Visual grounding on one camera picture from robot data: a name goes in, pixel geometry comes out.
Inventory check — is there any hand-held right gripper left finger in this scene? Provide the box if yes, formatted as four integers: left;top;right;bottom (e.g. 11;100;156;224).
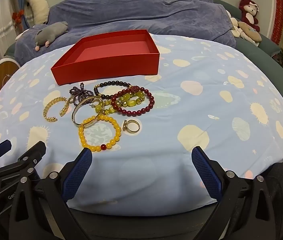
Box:
8;147;93;240

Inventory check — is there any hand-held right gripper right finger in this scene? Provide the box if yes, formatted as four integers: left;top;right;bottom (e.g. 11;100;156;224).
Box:
191;147;277;240

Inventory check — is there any yellow bead bracelet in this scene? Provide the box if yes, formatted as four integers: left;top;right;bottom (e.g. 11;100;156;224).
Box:
78;115;122;153

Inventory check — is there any thin gold bangle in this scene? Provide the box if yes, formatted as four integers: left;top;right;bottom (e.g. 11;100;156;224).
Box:
71;97;104;127

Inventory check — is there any gold ring with clover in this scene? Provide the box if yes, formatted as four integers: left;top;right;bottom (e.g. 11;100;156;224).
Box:
122;119;140;133

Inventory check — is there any dark red bead necklace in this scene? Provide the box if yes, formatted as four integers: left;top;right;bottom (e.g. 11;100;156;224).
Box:
68;82;94;105

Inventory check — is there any red bead bracelet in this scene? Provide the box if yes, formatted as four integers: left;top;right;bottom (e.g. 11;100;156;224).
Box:
111;86;155;117

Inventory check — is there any yellow-green stone bracelet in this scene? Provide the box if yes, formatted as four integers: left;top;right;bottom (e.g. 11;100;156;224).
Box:
93;92;145;117

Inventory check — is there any dark bead bracelet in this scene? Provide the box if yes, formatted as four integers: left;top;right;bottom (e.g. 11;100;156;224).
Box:
94;80;132;100

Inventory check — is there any red cardboard box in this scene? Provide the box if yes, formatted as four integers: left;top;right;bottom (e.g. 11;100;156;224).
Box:
51;29;160;87

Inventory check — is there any light blue patterned sheet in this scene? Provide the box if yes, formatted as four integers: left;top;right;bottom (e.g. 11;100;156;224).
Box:
0;20;283;217

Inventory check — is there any round wooden white-rimmed panel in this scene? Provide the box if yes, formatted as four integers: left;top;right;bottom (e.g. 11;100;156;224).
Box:
0;56;22;110

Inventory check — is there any grey plush mouse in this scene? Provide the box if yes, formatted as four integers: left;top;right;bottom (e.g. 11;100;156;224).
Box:
34;21;69;51

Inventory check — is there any white plush sheep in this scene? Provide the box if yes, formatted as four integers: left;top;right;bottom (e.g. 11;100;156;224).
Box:
25;0;50;25

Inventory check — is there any beige plush toy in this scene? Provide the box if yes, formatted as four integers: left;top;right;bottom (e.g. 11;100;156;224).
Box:
228;10;262;47

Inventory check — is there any red plush monkey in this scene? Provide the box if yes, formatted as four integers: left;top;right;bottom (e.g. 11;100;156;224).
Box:
239;0;260;32

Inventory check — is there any blue-grey blanket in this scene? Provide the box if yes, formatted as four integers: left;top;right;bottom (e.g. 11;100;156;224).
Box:
15;0;237;67

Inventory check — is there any green padded bed frame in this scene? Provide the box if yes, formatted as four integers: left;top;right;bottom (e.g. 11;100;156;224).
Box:
4;0;283;105

